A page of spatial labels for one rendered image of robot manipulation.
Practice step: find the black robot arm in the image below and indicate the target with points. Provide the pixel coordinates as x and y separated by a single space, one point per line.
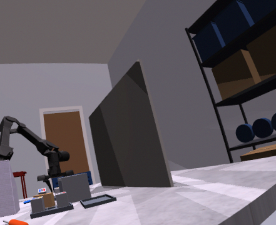
44 146

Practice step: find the large black panel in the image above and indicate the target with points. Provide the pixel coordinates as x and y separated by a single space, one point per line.
126 135

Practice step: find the brown cardboard box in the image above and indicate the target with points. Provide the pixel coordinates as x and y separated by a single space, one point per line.
48 199

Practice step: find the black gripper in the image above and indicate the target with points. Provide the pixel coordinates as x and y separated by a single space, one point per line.
54 168

